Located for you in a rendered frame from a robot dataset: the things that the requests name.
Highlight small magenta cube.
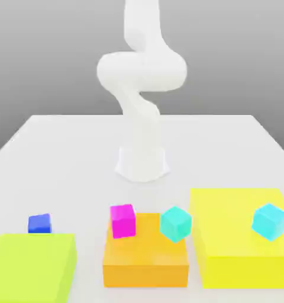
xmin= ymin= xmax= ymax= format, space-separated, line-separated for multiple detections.
xmin=109 ymin=204 xmax=137 ymax=239

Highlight small cyan cube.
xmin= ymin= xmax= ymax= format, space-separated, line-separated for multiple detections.
xmin=251 ymin=202 xmax=284 ymax=243
xmin=159 ymin=205 xmax=193 ymax=244

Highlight small blue cube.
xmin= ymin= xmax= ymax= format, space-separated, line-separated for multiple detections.
xmin=27 ymin=212 xmax=53 ymax=234

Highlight large orange box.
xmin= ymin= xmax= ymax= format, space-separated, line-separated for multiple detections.
xmin=102 ymin=212 xmax=189 ymax=289

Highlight large yellow box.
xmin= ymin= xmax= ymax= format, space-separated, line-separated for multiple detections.
xmin=189 ymin=188 xmax=284 ymax=290

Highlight large lime green box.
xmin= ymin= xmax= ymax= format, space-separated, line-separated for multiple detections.
xmin=0 ymin=233 xmax=78 ymax=303

